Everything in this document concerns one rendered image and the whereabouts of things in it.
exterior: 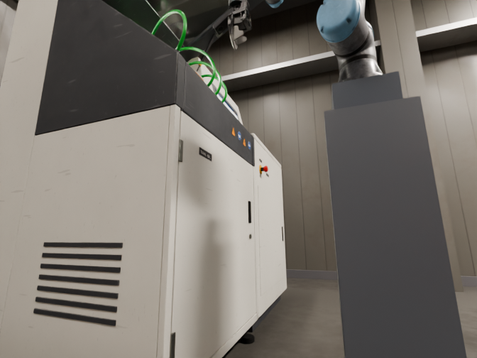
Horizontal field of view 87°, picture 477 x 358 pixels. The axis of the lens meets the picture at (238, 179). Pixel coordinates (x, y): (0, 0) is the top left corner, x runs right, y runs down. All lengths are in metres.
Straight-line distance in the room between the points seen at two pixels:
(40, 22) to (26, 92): 0.31
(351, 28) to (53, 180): 0.99
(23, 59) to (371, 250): 1.40
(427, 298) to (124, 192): 0.78
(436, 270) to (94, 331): 0.83
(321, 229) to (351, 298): 2.12
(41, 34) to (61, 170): 0.62
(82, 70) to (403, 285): 1.12
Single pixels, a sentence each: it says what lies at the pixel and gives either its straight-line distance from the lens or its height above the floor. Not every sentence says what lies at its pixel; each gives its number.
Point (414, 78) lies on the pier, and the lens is 3.03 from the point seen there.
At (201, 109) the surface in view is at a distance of 0.84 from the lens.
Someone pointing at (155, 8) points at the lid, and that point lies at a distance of 1.61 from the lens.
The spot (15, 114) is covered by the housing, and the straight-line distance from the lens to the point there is 1.28.
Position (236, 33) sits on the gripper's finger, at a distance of 1.21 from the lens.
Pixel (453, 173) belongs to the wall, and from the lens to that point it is 3.08.
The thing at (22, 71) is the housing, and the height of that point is 1.08.
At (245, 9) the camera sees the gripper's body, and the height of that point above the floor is 1.35.
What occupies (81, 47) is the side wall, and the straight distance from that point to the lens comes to 1.13.
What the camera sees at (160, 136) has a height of 0.70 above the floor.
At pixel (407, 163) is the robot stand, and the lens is 0.77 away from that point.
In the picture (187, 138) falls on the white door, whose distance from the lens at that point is 0.74.
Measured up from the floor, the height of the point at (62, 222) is 0.49.
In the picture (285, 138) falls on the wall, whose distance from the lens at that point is 3.06.
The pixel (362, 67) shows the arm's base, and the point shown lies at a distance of 0.93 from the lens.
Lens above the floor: 0.45
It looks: 12 degrees up
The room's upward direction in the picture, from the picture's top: straight up
